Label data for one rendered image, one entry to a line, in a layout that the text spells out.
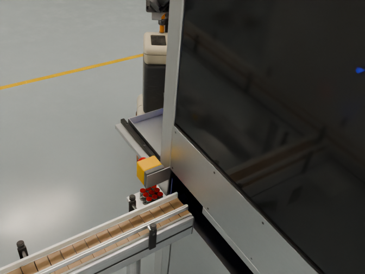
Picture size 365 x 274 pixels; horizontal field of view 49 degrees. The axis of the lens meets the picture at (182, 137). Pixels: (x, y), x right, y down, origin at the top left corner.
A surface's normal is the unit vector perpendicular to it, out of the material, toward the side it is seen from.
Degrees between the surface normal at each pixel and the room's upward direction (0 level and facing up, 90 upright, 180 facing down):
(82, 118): 0
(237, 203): 90
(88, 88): 0
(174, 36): 90
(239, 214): 90
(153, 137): 0
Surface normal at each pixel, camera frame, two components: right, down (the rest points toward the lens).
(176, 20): -0.83, 0.30
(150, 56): 0.10, 0.64
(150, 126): 0.07, -0.77
